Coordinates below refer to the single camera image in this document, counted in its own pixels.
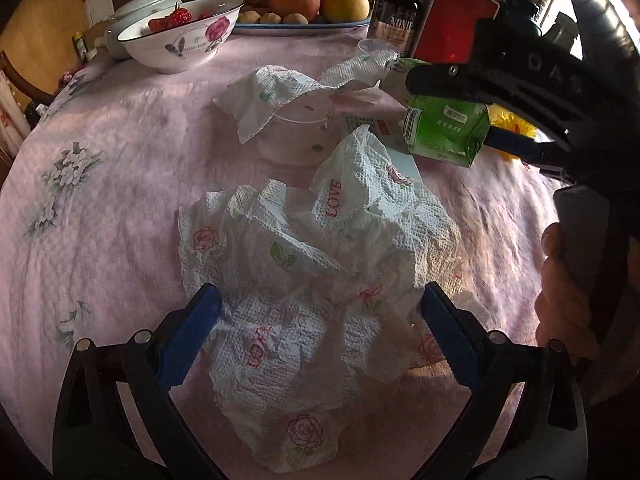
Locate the red apple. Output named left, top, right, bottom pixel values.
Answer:
left=268, top=0, right=322, bottom=21

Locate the pink floral tablecloth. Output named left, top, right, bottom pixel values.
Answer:
left=0, top=20, right=591, bottom=480

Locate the white floral ceramic bowl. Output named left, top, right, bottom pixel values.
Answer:
left=123, top=0, right=245, bottom=75

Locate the large rose-print paper towel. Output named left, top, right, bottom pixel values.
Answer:
left=177, top=125, right=463, bottom=476

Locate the leaf-print paper towel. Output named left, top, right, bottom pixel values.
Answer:
left=214, top=52, right=401, bottom=145

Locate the small clear plastic cup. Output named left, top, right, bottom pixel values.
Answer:
left=356, top=37, right=398, bottom=63

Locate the yellow flower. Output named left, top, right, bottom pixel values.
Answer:
left=487, top=107, right=538, bottom=161

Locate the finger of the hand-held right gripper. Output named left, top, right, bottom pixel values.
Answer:
left=487, top=127, right=571, bottom=181
left=406, top=62, right=481, bottom=98

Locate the grey bottle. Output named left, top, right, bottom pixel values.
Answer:
left=566, top=0, right=640, bottom=61

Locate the pale green lidded ceramic jar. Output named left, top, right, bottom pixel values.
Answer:
left=104, top=0, right=183, bottom=60

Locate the blue-rimmed fruit plate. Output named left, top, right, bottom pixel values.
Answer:
left=232, top=15, right=373, bottom=37

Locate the dark brown supplement bottle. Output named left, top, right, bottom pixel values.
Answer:
left=372, top=0, right=426, bottom=51

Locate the pink floral curtain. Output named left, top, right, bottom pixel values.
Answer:
left=0, top=70, right=31, bottom=161

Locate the curved wooden chair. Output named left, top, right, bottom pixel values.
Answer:
left=0, top=50, right=56, bottom=106

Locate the green drink carton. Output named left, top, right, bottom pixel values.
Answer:
left=390, top=57, right=491, bottom=168

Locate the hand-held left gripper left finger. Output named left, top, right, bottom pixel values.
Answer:
left=52, top=282, right=223, bottom=480

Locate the red strawberry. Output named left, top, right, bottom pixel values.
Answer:
left=165, top=5, right=193, bottom=28

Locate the yellow apple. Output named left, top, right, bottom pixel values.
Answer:
left=320, top=0, right=371, bottom=23

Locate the cardboard box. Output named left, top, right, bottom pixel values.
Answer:
left=82, top=20, right=111, bottom=56

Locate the red box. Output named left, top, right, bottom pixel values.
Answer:
left=415, top=0, right=501, bottom=66

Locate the dark blue supplement bottle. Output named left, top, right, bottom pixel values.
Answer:
left=502, top=0, right=543, bottom=36

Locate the person's right hand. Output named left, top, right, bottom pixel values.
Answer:
left=535, top=222, right=601, bottom=361

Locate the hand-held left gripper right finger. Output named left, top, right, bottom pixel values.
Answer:
left=415, top=281, right=588, bottom=480

